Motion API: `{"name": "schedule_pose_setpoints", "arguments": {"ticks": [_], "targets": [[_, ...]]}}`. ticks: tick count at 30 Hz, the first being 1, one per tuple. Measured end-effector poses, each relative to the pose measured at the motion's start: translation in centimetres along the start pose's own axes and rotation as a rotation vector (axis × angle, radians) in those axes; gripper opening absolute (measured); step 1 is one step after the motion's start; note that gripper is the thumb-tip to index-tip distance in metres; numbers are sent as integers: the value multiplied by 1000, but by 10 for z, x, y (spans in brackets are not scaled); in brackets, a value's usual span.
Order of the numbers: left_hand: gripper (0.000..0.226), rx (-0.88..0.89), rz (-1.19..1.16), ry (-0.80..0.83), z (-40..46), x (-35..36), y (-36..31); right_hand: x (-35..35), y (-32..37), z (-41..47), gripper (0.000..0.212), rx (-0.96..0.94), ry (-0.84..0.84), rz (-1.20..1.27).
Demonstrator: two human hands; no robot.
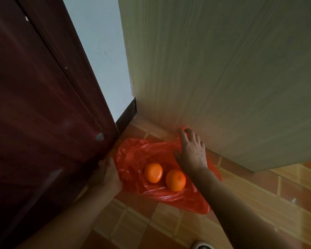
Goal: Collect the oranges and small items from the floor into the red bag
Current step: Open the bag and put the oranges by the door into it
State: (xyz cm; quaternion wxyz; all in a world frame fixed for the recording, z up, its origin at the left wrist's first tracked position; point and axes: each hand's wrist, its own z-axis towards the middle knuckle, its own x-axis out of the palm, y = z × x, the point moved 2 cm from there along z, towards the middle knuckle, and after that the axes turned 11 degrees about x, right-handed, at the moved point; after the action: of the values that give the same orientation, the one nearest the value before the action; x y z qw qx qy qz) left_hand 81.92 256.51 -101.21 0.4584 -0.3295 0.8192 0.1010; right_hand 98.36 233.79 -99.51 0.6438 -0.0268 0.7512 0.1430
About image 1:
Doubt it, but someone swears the person's left hand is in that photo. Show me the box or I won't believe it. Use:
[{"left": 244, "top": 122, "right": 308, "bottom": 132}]
[{"left": 89, "top": 156, "right": 124, "bottom": 196}]

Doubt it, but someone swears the person's right hand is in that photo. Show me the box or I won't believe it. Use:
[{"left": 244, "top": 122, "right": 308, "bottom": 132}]
[{"left": 173, "top": 128, "right": 209, "bottom": 177}]

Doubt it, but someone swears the small orange fruit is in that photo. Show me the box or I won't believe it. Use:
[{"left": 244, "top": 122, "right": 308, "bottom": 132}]
[
  {"left": 165, "top": 169, "right": 186, "bottom": 192},
  {"left": 144, "top": 163, "right": 163, "bottom": 184}
]

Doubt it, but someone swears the red plastic bag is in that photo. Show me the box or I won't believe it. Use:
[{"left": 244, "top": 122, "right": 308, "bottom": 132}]
[{"left": 111, "top": 126, "right": 222, "bottom": 215}]

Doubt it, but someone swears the person's left forearm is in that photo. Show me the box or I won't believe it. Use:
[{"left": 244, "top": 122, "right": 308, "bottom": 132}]
[{"left": 15, "top": 188, "right": 120, "bottom": 249}]

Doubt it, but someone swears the person's right forearm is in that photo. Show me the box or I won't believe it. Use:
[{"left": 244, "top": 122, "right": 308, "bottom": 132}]
[{"left": 194, "top": 167, "right": 311, "bottom": 249}]

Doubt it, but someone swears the black baseboard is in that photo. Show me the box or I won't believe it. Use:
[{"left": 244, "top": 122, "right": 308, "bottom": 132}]
[{"left": 115, "top": 97, "right": 137, "bottom": 136}]

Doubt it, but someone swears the dark brown wooden door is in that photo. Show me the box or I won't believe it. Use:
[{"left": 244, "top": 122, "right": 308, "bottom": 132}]
[{"left": 0, "top": 0, "right": 120, "bottom": 249}]

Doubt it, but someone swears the white sliding door wardrobe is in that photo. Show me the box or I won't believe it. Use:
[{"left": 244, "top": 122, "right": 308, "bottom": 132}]
[{"left": 118, "top": 0, "right": 311, "bottom": 173}]

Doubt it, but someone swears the white right slipper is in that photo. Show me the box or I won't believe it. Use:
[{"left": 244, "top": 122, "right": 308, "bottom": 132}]
[{"left": 191, "top": 240, "right": 216, "bottom": 249}]

